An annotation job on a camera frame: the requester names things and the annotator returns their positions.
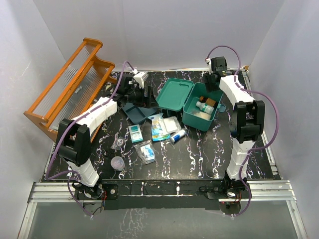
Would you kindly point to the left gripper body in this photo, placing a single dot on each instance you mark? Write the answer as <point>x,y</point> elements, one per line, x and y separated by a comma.
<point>136,96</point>

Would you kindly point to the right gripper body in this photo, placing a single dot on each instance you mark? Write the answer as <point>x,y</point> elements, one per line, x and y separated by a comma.
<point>210,86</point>

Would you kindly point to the brown medicine bottle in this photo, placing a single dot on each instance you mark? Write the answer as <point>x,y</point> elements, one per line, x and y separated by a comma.
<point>207,101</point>

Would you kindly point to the white green-label bottle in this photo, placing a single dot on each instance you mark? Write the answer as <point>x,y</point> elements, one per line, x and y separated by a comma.
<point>205,107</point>

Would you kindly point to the blue cotton swab bag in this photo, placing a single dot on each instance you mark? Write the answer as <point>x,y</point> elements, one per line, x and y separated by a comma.
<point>158,134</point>

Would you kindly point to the green medicine box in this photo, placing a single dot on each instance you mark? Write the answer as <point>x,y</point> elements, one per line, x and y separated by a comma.
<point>182,95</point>

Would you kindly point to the cotton ball bag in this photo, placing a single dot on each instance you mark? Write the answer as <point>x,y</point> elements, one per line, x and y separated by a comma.
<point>202,115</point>

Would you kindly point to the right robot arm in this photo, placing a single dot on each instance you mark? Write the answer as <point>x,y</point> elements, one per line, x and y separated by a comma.
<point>246,125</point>

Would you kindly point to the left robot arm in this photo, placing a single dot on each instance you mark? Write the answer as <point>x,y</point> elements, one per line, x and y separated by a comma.
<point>75,135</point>

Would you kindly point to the blue divided tray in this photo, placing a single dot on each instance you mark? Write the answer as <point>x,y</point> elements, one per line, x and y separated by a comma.
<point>137,115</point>

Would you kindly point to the white gauze packet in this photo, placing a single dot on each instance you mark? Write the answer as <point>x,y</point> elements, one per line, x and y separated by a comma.
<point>171,124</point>

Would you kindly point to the teal white wipe packet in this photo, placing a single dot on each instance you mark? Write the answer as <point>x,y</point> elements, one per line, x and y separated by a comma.
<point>135,133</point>

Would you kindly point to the white blue tube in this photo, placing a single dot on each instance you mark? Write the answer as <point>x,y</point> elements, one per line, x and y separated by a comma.
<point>177,136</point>

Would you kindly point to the clear bag blue bandages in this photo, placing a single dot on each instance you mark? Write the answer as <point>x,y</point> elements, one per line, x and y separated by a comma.
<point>145,152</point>

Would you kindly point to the small clear bag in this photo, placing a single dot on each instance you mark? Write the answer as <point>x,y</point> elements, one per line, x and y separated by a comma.
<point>118,142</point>

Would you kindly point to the orange wooden shelf rack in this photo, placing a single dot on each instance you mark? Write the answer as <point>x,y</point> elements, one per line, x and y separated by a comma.
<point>73,89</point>

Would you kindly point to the clear plastic cup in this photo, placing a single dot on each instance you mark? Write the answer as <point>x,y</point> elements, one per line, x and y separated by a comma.
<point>117,163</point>

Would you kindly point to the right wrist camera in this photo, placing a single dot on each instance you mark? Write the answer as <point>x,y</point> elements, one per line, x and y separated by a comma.
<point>216,64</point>

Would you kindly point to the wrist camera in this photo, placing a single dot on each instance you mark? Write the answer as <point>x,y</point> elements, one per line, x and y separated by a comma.
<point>216,64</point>
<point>140,78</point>

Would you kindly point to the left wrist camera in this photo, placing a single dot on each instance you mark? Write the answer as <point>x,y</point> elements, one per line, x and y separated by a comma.
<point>140,78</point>

